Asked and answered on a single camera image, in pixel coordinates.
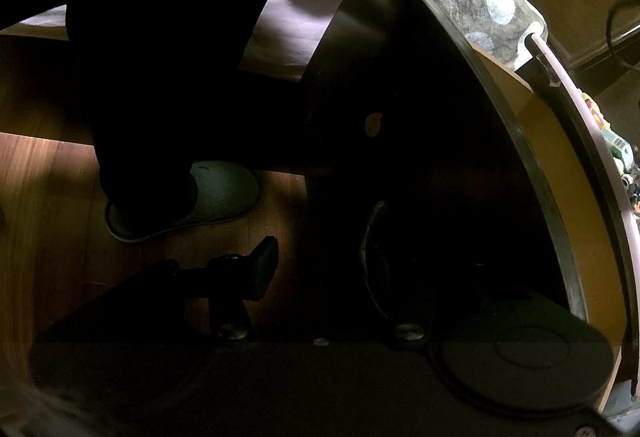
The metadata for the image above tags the pile of colourful small toys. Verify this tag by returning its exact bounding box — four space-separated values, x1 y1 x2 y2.
579 92 640 223

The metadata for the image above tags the pink-edged dark desk top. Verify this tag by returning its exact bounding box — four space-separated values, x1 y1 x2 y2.
520 33 640 410

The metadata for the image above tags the mauve floor mat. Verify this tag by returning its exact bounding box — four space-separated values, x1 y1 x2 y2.
239 0 353 84

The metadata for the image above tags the person's dark trouser leg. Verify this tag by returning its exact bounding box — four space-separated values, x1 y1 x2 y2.
64 0 332 230

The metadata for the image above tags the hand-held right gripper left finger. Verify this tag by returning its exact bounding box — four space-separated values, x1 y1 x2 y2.
116 236 279 341

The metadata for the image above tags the black cable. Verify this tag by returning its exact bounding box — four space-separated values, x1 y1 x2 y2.
605 0 640 70

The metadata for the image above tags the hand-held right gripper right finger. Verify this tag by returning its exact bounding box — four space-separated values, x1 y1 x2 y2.
359 199 437 344

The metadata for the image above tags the grey slipper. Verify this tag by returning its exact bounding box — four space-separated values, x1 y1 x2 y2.
104 160 261 245

